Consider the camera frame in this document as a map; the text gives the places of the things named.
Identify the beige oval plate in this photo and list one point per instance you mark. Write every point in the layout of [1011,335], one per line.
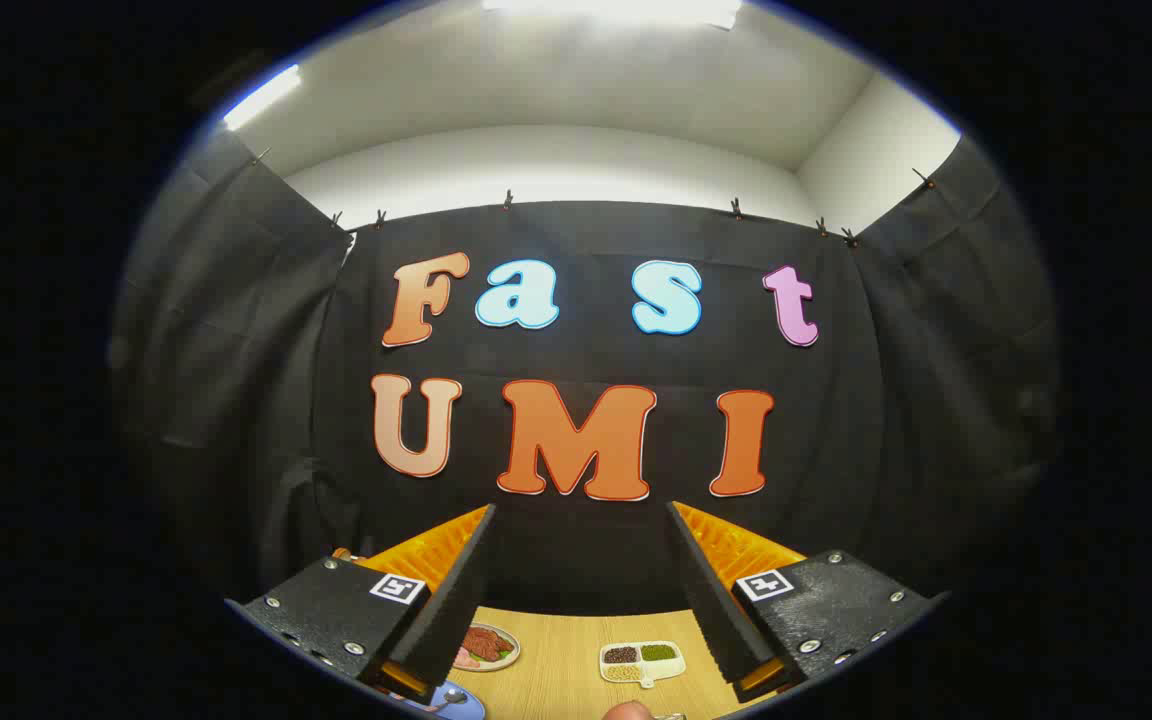
[508,656]

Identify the green mung beans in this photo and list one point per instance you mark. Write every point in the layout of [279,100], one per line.
[658,652]

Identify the black beans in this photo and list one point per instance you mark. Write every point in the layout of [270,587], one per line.
[620,655]

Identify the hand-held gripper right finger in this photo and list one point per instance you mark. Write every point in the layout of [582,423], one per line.
[711,600]

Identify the light pink ham slice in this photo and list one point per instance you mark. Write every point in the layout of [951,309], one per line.
[463,658]

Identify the blue round plate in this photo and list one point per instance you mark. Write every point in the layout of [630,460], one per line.
[471,710]

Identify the brown steak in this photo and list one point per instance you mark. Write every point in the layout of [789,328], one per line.
[486,642]

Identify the row of black cloth clips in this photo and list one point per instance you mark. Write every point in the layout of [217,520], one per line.
[736,210]

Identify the yellow soybeans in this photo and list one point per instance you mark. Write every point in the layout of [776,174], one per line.
[622,673]

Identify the white divided dish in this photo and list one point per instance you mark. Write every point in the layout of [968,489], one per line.
[664,668]

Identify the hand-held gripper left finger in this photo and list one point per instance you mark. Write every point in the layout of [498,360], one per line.
[456,600]

